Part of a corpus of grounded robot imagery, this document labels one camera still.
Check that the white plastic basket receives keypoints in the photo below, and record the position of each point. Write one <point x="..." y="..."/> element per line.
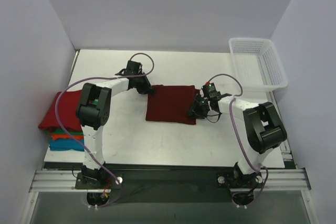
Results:
<point x="257" y="65"/>

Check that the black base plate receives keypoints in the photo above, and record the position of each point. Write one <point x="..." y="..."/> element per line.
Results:
<point x="168" y="184"/>

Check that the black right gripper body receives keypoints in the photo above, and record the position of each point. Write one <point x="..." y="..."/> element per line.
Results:
<point x="198" y="107"/>

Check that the folded green t shirt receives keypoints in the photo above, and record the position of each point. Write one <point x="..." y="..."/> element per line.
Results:
<point x="61" y="131"/>

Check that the aluminium rail frame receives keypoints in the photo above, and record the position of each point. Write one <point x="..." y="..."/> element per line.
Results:
<point x="130" y="140"/>

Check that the dark red t shirt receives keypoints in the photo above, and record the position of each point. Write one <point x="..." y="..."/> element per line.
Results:
<point x="171" y="104"/>

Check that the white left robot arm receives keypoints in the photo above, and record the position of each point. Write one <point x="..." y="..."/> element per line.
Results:
<point x="93" y="112"/>

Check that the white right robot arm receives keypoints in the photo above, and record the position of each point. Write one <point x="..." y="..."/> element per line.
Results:
<point x="257" y="126"/>

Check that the folded red t shirt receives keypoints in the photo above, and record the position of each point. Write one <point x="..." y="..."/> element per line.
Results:
<point x="66" y="110"/>

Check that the folded orange t shirt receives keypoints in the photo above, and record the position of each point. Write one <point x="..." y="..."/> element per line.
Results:
<point x="56" y="137"/>

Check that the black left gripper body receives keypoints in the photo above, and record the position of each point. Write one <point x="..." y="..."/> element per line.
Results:
<point x="144" y="87"/>

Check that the folded blue t shirt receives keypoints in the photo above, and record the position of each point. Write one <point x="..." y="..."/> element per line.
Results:
<point x="66" y="145"/>

